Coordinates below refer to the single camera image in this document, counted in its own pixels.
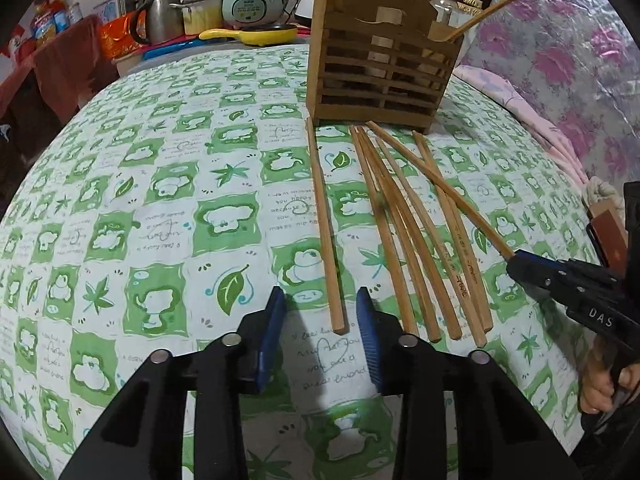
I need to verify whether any right hand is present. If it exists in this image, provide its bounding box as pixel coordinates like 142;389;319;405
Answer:
578;336;640;415

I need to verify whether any pink floral cloth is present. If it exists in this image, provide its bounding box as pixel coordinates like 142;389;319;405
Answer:
454;65;588;191

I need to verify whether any green white patterned tablecloth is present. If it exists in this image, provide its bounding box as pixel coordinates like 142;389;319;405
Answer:
1;44;596;479

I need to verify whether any wooden slatted utensil holder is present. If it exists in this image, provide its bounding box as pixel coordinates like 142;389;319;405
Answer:
306;0;463;132

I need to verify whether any clear oil bottle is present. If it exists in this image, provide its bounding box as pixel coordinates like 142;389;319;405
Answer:
431;0;458;25

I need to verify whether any yellow frying pan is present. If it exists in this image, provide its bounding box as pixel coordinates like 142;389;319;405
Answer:
198;25;298;47

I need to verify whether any red draped side table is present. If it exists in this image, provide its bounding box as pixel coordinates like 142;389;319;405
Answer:
1;15;118;125

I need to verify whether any stainless steel kettle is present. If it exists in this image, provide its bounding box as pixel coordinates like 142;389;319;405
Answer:
129;0;184;46

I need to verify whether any cream pot with lid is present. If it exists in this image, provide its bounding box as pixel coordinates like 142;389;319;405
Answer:
169;0;224;36

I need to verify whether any mint green rice cooker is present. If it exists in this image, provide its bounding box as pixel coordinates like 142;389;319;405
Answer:
222;0;284;28

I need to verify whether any floral foil wall covering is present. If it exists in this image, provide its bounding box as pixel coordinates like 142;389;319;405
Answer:
462;0;639;188

